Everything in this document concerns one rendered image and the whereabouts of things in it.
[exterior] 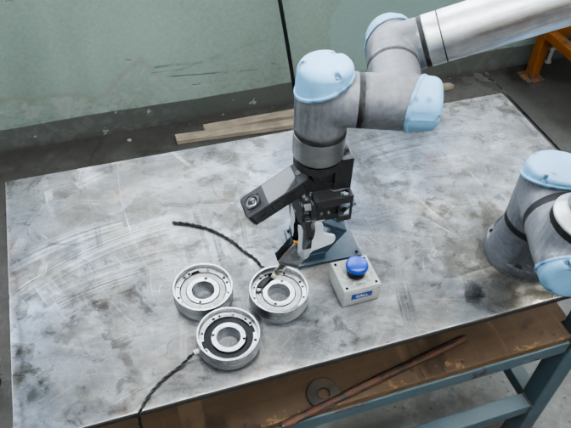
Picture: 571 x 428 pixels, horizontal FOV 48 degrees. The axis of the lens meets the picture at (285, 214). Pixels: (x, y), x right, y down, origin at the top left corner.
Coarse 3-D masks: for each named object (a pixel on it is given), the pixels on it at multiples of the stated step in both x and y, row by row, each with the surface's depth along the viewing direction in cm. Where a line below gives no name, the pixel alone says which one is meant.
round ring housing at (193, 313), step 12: (204, 264) 115; (180, 276) 113; (228, 276) 113; (180, 288) 113; (192, 288) 113; (204, 288) 115; (216, 288) 113; (228, 288) 113; (180, 300) 111; (192, 300) 111; (204, 300) 111; (228, 300) 110; (192, 312) 108; (204, 312) 108
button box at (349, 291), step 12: (336, 264) 115; (336, 276) 113; (348, 276) 113; (360, 276) 113; (372, 276) 114; (336, 288) 115; (348, 288) 112; (360, 288) 112; (372, 288) 113; (348, 300) 113; (360, 300) 114
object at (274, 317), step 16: (272, 272) 116; (288, 272) 116; (256, 288) 113; (272, 288) 114; (288, 288) 113; (304, 288) 113; (256, 304) 109; (272, 304) 111; (288, 304) 111; (304, 304) 110; (272, 320) 110; (288, 320) 111
